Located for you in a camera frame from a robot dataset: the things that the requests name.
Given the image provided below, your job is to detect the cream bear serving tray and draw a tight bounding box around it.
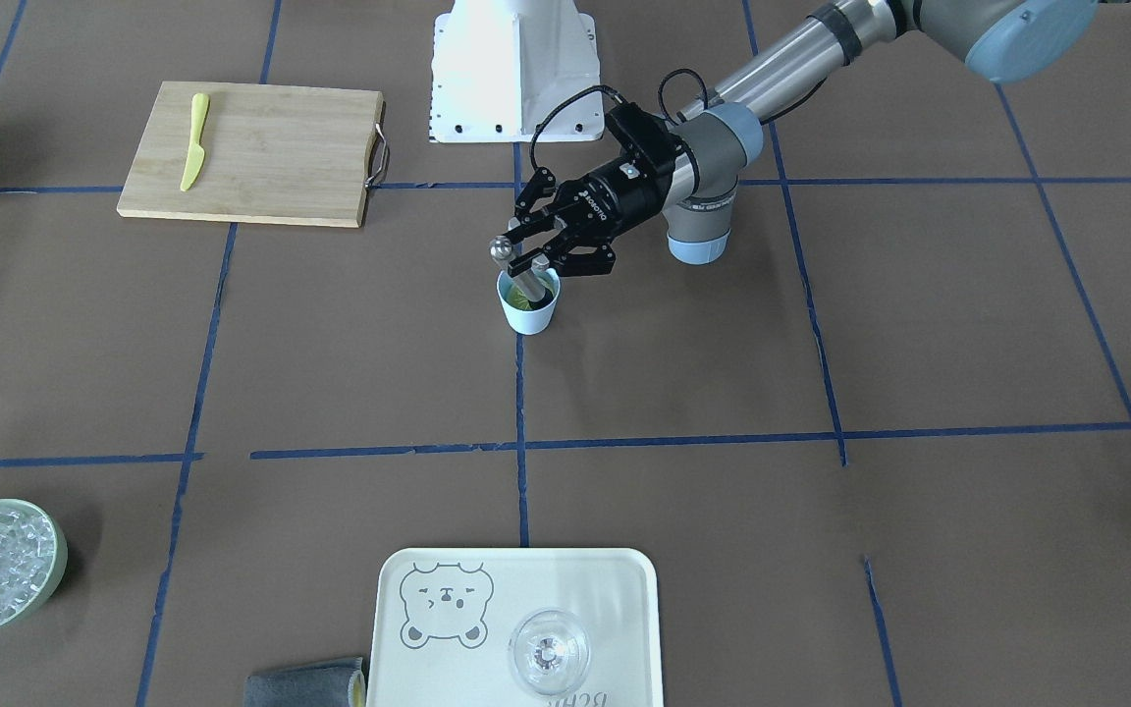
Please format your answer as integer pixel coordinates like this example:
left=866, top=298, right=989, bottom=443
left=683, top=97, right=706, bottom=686
left=365, top=549, right=665, bottom=706

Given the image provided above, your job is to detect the yellow lemon slice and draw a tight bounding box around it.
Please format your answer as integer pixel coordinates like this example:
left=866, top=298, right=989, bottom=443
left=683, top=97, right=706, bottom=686
left=504, top=285, right=556, bottom=312

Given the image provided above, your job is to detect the yellow plastic knife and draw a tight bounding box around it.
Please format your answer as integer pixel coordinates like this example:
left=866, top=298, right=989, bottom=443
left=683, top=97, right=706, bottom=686
left=179, top=92, right=210, bottom=192

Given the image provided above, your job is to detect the steel muddler black tip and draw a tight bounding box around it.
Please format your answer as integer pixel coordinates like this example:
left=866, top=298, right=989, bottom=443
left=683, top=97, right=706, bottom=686
left=489, top=238, right=553, bottom=310

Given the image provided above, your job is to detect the light blue paper cup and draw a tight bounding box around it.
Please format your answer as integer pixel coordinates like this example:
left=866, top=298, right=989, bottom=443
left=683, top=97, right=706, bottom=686
left=497, top=268, right=561, bottom=335

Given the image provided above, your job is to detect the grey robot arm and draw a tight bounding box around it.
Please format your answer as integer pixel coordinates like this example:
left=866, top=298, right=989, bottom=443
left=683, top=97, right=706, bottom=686
left=490, top=1, right=1097, bottom=279

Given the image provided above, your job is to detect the bamboo cutting board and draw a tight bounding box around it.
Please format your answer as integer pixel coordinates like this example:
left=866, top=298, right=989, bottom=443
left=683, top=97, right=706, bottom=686
left=116, top=81, right=389, bottom=229

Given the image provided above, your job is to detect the grey folded cloth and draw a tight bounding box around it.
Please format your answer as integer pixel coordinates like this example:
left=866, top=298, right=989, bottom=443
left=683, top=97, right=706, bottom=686
left=242, top=657, right=365, bottom=706

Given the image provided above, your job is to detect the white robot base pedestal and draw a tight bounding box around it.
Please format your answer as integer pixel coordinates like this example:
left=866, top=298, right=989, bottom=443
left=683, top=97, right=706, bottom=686
left=428, top=1, right=601, bottom=143

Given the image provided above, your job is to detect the clear wine glass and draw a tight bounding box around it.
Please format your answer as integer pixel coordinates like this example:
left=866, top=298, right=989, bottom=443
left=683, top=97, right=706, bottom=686
left=508, top=607, right=592, bottom=699

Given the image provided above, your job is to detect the black camera cable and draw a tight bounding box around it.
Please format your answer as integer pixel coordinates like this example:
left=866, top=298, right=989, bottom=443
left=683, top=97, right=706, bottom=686
left=528, top=69, right=724, bottom=188

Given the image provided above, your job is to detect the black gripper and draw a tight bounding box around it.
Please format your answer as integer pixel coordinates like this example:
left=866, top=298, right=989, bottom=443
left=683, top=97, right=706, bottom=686
left=507, top=157, right=676, bottom=278

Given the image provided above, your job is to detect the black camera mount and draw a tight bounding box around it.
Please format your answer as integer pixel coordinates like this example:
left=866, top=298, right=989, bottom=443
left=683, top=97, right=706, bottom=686
left=603, top=102, right=679, bottom=175

